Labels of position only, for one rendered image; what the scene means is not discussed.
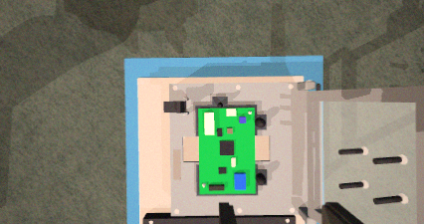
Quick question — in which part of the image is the green circuit board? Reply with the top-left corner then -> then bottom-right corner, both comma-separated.
198,108 -> 256,194

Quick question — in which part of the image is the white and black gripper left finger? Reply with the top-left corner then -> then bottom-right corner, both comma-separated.
219,202 -> 237,224

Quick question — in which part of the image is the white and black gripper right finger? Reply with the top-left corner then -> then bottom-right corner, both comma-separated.
321,202 -> 364,224

